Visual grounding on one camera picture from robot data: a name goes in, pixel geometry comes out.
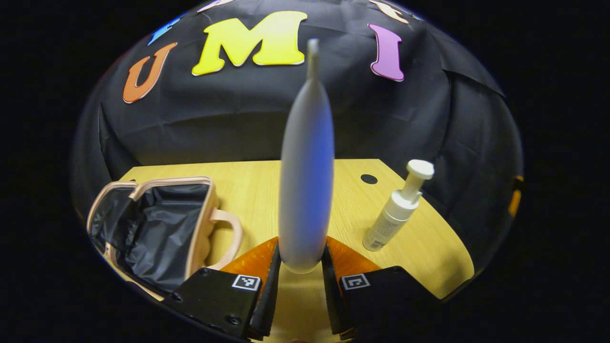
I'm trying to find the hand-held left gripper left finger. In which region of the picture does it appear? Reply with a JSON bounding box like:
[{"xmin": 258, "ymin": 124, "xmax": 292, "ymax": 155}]
[{"xmin": 162, "ymin": 237, "xmax": 283, "ymax": 341}]

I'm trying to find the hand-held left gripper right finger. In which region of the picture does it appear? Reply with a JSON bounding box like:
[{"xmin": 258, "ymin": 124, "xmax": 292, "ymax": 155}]
[{"xmin": 322, "ymin": 236, "xmax": 444, "ymax": 341}]

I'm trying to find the white pump bottle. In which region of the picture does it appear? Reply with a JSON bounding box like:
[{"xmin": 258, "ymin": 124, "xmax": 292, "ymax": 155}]
[{"xmin": 362, "ymin": 160, "xmax": 435, "ymax": 252}]

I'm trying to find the white squeeze tube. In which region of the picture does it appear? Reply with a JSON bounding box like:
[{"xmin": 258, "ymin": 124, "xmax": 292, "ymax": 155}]
[{"xmin": 278, "ymin": 38, "xmax": 335, "ymax": 274}]

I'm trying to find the beige pink suitcase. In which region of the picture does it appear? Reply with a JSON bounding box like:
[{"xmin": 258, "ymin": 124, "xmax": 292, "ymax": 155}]
[{"xmin": 86, "ymin": 176, "xmax": 244, "ymax": 302}]

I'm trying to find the black backdrop cloth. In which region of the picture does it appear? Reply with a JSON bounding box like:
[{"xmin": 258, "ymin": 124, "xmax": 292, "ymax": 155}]
[{"xmin": 71, "ymin": 0, "xmax": 525, "ymax": 248}]

